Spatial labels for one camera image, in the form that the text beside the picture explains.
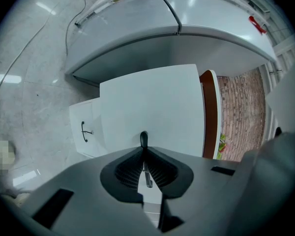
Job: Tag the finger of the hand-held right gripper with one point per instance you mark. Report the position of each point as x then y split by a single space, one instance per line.
273 181

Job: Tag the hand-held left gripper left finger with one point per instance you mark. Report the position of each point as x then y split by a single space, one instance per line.
88 193

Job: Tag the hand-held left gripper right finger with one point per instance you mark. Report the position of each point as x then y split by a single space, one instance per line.
204 193

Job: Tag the white desk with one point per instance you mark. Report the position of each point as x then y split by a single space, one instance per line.
209 112

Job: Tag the red paper decoration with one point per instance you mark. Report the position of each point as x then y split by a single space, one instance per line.
256 24

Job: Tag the grey refrigerator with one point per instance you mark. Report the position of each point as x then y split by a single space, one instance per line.
137 21

